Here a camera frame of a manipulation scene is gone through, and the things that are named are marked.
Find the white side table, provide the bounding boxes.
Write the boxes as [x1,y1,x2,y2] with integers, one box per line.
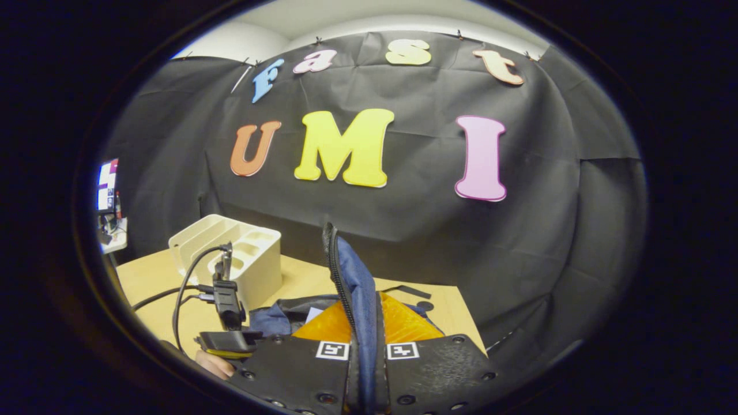
[99,216,129,254]

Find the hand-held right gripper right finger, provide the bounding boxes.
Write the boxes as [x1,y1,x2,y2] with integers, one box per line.
[378,291,499,415]

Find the white plastic bookshelf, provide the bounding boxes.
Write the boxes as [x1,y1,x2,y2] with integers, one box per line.
[168,214,283,312]

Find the computer monitor screen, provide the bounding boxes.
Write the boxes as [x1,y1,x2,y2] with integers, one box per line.
[97,159,120,212]

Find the black backdrop cloth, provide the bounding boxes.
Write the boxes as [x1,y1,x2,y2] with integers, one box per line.
[104,29,649,369]

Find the blue schoolbag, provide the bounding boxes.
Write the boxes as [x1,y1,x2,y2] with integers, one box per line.
[249,222,445,415]

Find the black cable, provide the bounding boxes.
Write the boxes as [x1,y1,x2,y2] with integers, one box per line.
[133,285,215,312]
[172,244,231,352]

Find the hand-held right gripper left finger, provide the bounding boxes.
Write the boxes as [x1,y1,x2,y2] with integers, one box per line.
[231,299,355,415]

